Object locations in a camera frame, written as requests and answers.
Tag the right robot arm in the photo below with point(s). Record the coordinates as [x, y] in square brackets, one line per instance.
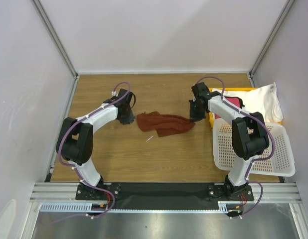
[250, 137]

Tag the brown cloth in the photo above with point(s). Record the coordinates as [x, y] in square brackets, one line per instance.
[164, 124]

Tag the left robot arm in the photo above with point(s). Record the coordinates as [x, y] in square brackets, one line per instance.
[75, 142]

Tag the white perforated plastic basket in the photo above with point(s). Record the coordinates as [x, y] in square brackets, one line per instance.
[281, 164]

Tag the aluminium frame post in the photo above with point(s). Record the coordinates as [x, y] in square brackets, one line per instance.
[274, 31]
[54, 35]

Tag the aluminium frame post left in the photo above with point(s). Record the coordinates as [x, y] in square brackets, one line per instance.
[54, 35]

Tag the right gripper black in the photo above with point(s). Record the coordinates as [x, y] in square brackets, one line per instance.
[195, 116]

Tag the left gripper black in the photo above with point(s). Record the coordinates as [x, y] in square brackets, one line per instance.
[130, 119]

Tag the white towel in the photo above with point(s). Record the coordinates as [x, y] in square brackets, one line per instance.
[258, 100]

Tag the pink cloth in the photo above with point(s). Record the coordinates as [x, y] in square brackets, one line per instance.
[233, 100]

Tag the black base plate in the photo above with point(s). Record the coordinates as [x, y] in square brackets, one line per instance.
[164, 196]

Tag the white towel label tag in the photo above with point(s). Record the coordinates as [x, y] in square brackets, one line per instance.
[272, 89]

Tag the aluminium frame post right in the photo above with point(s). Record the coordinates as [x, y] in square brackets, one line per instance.
[274, 31]

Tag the aluminium front rail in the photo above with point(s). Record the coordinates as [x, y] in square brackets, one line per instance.
[66, 192]

